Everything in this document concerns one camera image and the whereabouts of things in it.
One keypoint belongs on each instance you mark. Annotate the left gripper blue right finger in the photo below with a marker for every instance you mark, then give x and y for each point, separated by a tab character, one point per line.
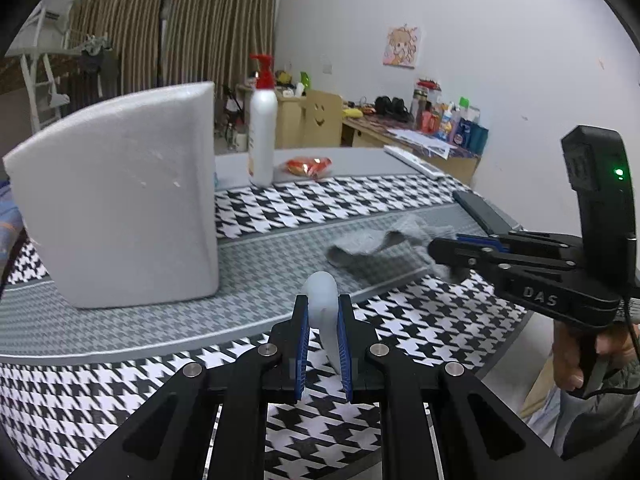
436	421

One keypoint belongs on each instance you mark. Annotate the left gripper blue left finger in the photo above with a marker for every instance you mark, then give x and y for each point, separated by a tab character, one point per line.
209	422

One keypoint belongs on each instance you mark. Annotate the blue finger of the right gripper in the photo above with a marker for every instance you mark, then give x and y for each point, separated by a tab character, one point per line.
483	241

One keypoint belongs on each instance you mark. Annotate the grey sock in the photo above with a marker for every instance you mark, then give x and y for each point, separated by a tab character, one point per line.
407	229

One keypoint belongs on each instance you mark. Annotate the person's right hand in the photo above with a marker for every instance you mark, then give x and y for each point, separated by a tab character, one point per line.
615	345

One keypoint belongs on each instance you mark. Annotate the black smartphone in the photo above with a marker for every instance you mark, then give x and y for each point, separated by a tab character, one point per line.
484	214

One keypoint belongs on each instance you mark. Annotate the wooden desk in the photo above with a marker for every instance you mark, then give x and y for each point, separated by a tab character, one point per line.
365	132

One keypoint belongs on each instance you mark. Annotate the white remote control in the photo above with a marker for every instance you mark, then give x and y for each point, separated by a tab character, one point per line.
413	161

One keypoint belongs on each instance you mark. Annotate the printed paper sheets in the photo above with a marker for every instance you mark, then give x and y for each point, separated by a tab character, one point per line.
429	143

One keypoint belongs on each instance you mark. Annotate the houndstooth table cloth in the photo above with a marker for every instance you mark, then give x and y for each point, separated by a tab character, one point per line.
70	377

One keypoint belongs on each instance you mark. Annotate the red snack packet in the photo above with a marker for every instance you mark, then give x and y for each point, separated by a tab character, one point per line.
308	167

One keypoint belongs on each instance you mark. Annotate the wooden smiley chair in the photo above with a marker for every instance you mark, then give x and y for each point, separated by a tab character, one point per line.
323	115

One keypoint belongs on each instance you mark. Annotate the white lotion pump bottle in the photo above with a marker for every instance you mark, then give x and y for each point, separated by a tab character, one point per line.
263	124

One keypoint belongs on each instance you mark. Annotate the white styrofoam box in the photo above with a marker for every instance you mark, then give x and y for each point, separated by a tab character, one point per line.
119	198

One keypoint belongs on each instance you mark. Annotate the brown striped curtains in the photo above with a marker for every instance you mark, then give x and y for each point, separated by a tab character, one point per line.
164	42

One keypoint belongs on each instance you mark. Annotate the metal bunk bed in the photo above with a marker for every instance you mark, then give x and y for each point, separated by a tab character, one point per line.
45	50

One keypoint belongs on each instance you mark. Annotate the anime girl wall poster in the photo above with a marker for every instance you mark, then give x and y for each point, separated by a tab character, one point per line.
402	46

